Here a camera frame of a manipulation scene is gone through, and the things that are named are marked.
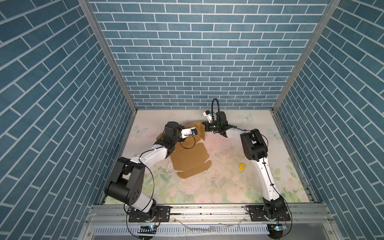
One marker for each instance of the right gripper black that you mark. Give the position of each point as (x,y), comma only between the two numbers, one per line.
(207,126)

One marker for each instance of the brown cardboard paper box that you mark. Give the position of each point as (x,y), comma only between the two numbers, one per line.
(189,156)

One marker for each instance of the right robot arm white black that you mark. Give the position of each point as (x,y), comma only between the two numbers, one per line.
(256,150)

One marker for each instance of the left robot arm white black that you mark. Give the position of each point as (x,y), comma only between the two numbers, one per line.
(126,180)

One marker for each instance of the yellow cube red symbol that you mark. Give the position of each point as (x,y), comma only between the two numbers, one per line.
(241,165)

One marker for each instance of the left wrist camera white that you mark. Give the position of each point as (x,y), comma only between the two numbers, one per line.
(189,132)

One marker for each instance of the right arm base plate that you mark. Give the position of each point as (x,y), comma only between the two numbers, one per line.
(260,213)

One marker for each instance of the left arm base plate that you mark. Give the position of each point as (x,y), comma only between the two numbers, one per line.
(162,213)

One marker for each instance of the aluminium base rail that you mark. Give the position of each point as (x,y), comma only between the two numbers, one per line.
(308,221)

